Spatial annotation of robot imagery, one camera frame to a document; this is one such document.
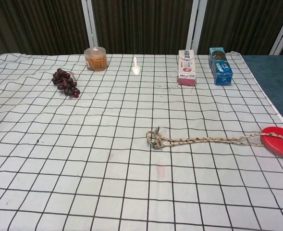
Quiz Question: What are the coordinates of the beige speckled rope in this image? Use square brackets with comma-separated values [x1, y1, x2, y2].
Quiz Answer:
[146, 127, 283, 150]

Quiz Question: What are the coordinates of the red disc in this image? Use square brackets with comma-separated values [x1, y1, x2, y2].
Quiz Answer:
[260, 126, 283, 160]

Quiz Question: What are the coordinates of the white plastic spoon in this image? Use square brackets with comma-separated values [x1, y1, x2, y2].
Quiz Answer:
[132, 57, 141, 75]

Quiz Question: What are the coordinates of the white black grid tablecloth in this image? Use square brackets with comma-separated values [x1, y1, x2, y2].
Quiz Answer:
[0, 51, 283, 231]

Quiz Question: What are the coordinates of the pink white toothpaste box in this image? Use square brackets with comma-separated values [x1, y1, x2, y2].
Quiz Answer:
[177, 50, 197, 86]

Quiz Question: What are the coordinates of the clear plastic snack jar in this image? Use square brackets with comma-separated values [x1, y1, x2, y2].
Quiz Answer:
[84, 47, 108, 72]

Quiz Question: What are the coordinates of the dark purple grape bunch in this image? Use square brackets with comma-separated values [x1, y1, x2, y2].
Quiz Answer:
[52, 68, 81, 99]

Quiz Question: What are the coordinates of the blue cookie package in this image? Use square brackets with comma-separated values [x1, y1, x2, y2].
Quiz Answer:
[209, 47, 234, 86]

